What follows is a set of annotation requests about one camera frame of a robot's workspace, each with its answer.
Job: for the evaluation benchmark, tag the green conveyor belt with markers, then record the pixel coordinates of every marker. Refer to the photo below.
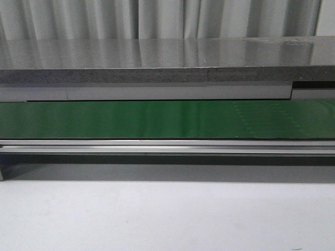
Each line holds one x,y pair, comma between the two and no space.
185,119

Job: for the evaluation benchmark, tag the grey stone counter slab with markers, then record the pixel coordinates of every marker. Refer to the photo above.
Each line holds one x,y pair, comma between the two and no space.
85,61

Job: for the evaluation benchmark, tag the grey pleated curtain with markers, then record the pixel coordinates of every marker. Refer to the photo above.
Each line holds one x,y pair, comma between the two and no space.
37,20

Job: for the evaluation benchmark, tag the grey metal back rail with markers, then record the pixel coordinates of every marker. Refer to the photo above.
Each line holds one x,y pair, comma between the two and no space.
169,91

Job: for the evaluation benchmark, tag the aluminium conveyor frame rail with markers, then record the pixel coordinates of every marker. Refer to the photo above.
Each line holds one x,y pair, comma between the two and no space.
170,147

